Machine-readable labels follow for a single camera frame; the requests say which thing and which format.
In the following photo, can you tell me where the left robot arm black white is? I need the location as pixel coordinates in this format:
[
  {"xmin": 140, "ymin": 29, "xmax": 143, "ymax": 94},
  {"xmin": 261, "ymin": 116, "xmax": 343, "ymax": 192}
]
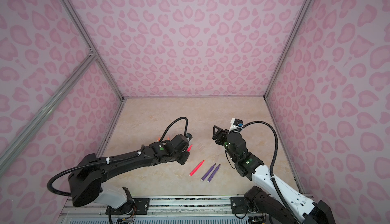
[{"xmin": 68, "ymin": 133, "xmax": 193, "ymax": 207}]

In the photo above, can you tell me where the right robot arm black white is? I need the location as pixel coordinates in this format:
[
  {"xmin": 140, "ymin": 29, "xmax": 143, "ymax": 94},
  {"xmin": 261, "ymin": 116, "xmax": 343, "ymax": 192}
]
[{"xmin": 212, "ymin": 126, "xmax": 336, "ymax": 224}]

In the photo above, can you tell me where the purple marker pen left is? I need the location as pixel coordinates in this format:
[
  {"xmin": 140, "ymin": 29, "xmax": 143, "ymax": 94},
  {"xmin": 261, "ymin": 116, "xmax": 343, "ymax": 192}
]
[{"xmin": 201, "ymin": 164, "xmax": 216, "ymax": 181}]

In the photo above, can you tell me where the purple marker pen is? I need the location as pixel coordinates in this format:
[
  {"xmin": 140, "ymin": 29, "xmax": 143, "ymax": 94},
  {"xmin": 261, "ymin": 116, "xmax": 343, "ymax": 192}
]
[
  {"xmin": 201, "ymin": 164, "xmax": 216, "ymax": 181},
  {"xmin": 207, "ymin": 164, "xmax": 220, "ymax": 182}
]

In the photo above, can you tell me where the purple marker pen right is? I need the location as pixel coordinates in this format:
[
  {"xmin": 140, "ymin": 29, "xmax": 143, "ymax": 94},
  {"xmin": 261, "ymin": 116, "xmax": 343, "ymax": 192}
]
[{"xmin": 207, "ymin": 164, "xmax": 220, "ymax": 182}]

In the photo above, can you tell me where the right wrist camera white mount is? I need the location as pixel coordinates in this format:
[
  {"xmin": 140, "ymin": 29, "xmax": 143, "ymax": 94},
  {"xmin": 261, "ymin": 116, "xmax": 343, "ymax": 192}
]
[{"xmin": 229, "ymin": 118, "xmax": 243, "ymax": 131}]

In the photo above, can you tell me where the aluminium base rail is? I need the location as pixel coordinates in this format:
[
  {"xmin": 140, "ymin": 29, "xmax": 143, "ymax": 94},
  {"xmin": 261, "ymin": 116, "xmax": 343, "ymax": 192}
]
[{"xmin": 57, "ymin": 195, "xmax": 324, "ymax": 224}]

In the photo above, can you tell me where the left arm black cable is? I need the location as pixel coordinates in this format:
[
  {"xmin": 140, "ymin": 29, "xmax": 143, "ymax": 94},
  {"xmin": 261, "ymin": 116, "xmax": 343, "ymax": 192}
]
[{"xmin": 47, "ymin": 116, "xmax": 189, "ymax": 197}]

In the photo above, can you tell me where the aluminium diagonal frame bar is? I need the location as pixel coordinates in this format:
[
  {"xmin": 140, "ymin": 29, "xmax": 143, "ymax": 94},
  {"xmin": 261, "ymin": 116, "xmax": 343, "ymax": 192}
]
[{"xmin": 1, "ymin": 52, "xmax": 96, "ymax": 176}]

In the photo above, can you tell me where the aluminium corner frame post right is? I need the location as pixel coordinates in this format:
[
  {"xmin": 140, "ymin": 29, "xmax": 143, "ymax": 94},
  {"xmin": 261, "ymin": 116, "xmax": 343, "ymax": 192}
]
[{"xmin": 264, "ymin": 0, "xmax": 315, "ymax": 101}]

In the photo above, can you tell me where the aluminium corner frame post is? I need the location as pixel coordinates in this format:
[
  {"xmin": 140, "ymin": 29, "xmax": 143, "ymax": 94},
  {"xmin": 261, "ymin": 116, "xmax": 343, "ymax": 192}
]
[
  {"xmin": 59, "ymin": 0, "xmax": 125, "ymax": 102},
  {"xmin": 264, "ymin": 0, "xmax": 315, "ymax": 101}
]

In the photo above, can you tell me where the aluminium corner frame post left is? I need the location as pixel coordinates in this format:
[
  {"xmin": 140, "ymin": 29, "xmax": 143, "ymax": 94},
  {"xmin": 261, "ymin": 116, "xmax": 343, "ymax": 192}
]
[{"xmin": 59, "ymin": 0, "xmax": 125, "ymax": 102}]

